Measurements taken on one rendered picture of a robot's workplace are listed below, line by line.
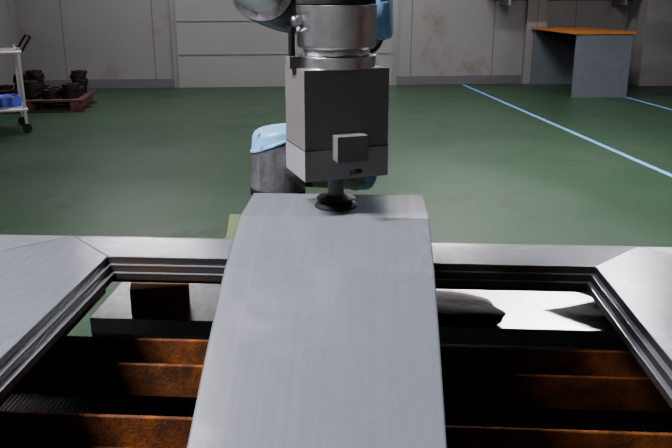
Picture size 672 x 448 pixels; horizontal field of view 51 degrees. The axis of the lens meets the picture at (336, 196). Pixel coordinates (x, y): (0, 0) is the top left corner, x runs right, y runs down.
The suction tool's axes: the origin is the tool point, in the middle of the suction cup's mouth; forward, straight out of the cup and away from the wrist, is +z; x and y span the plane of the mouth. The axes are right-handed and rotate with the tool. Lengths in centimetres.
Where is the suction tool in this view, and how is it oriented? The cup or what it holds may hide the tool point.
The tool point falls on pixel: (335, 216)
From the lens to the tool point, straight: 71.6
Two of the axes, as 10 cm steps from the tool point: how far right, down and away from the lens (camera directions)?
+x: -3.4, -2.6, 9.0
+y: 9.4, -0.9, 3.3
